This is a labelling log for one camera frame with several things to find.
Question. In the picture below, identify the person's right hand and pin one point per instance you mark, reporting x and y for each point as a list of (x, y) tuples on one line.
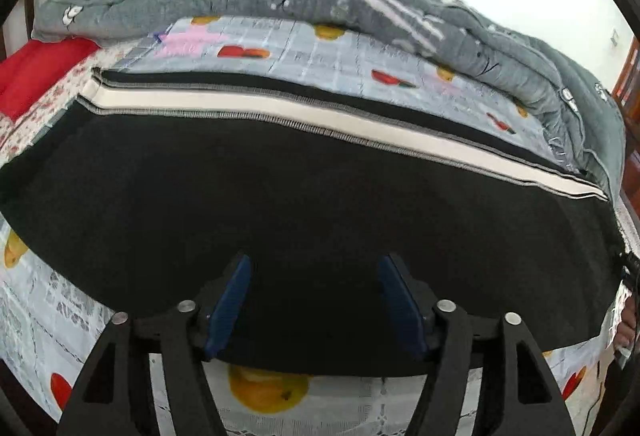
[(627, 327)]

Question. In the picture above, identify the red pillow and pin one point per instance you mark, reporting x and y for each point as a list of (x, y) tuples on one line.
[(35, 71)]

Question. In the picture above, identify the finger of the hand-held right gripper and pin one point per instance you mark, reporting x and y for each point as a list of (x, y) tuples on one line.
[(629, 262)]

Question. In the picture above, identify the fruit print bed sheet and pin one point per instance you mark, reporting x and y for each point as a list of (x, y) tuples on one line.
[(325, 56)]

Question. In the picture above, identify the black pants with white stripe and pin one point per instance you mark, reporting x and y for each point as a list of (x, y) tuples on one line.
[(320, 196)]

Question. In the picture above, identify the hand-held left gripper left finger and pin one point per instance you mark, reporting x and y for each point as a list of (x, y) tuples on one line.
[(231, 301)]

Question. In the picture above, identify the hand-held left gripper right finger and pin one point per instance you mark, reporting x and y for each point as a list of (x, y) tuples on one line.
[(397, 301)]

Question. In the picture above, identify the wall outlet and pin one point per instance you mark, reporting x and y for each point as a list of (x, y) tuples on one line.
[(614, 38)]

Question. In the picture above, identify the floral print sheet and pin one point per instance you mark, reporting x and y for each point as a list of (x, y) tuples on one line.
[(50, 109)]

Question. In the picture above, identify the wooden door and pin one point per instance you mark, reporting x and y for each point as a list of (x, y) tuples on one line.
[(631, 76)]

